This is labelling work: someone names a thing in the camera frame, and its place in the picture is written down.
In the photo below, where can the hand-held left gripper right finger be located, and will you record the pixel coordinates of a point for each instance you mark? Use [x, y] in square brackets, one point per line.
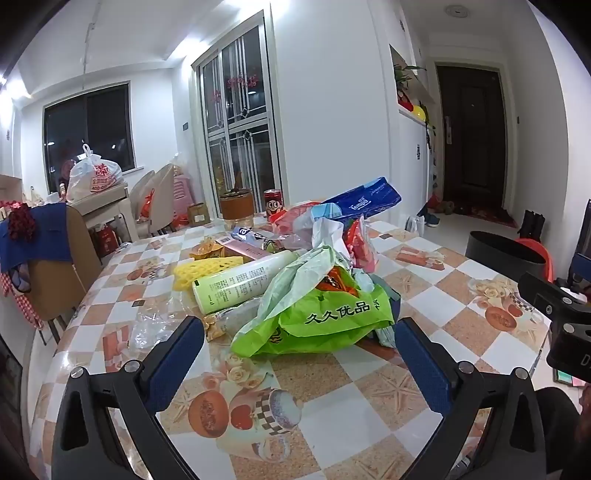
[420, 364]

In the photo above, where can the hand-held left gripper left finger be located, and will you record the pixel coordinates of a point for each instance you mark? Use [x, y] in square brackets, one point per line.
[180, 350]

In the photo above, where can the black trash bin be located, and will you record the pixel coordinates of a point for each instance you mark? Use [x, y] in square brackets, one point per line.
[503, 254]

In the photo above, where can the green plastic bag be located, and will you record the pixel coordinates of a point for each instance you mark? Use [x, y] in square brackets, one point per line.
[323, 318]

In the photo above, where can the pink cardboard box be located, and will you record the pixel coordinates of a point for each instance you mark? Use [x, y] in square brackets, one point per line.
[249, 251]

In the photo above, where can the red snack bag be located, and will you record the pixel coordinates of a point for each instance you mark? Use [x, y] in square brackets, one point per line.
[362, 249]

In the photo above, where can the blue and white wrapper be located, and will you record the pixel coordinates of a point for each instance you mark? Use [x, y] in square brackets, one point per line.
[244, 233]

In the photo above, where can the white plastic bag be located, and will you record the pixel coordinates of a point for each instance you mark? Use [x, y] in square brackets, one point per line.
[328, 233]

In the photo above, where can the clear plastic wrap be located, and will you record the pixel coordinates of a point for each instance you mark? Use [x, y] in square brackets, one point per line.
[152, 323]

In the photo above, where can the silver snack wrapper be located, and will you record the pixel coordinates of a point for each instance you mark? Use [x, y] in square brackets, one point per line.
[231, 318]

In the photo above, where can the red plastic chair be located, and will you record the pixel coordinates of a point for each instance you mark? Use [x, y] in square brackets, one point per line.
[545, 258]

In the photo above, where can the yellow foam net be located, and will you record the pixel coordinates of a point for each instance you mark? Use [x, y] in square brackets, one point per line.
[203, 270]

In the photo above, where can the white cylinder bottle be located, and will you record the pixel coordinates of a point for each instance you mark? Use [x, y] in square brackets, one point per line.
[235, 284]

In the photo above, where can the black boot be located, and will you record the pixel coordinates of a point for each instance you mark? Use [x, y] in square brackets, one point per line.
[539, 225]
[525, 224]

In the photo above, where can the orange yellow snack packet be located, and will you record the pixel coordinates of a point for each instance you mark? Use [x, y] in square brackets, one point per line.
[205, 249]

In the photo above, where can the brown backed chair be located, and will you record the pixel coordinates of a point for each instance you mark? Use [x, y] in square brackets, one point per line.
[69, 286]

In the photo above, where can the red carton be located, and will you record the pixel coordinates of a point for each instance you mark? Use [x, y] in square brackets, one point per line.
[105, 240]

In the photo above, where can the red doormat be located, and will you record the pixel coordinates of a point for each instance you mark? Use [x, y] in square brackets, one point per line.
[489, 216]

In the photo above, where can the small cardboard box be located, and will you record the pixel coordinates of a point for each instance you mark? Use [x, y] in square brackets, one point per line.
[198, 214]

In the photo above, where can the white shopping bag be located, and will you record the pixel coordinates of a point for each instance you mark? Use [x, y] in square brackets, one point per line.
[414, 226]

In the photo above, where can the pale mint plastic bag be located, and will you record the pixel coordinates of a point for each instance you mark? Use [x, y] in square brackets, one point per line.
[300, 272]

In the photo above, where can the blue shoes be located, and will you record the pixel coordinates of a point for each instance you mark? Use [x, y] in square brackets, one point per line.
[431, 219]

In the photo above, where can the red gift bag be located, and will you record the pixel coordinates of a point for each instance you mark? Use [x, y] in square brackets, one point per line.
[147, 205]

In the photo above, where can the pink plastic stool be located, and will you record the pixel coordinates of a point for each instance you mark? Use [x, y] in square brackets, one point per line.
[182, 198]

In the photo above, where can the glass cup with brown sleeve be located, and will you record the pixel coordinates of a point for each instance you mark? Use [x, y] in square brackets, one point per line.
[235, 207]

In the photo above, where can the beige chair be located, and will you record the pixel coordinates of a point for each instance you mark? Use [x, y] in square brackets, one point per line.
[161, 198]

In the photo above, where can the brown slippers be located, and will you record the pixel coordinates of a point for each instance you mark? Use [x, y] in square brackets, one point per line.
[447, 207]

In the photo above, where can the beige side table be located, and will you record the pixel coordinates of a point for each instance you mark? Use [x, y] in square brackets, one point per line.
[106, 203]

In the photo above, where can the red checked cloth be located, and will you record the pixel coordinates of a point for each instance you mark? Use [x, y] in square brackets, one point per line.
[21, 300]

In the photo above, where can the red translucent plastic bag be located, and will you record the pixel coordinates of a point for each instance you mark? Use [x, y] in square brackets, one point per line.
[291, 219]

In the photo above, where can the red drink can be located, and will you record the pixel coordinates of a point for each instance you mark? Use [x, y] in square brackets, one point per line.
[272, 205]

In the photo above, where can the blue tissue pack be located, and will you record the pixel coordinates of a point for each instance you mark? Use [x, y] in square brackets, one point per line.
[364, 198]

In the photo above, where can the blue cloth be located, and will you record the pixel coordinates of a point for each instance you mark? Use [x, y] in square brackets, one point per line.
[41, 235]

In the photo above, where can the white cabinet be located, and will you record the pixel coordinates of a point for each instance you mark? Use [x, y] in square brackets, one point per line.
[413, 175]

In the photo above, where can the white bag with red print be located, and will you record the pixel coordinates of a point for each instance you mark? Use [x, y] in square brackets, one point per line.
[92, 180]

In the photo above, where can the dark red flower bunch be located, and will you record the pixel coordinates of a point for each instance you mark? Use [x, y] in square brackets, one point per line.
[18, 221]

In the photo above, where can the dark entrance door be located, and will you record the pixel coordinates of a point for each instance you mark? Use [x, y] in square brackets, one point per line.
[471, 138]

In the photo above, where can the dark window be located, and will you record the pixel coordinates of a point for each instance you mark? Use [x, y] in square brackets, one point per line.
[92, 129]

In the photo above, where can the sliding glass door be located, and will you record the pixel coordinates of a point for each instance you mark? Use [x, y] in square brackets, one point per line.
[240, 115]

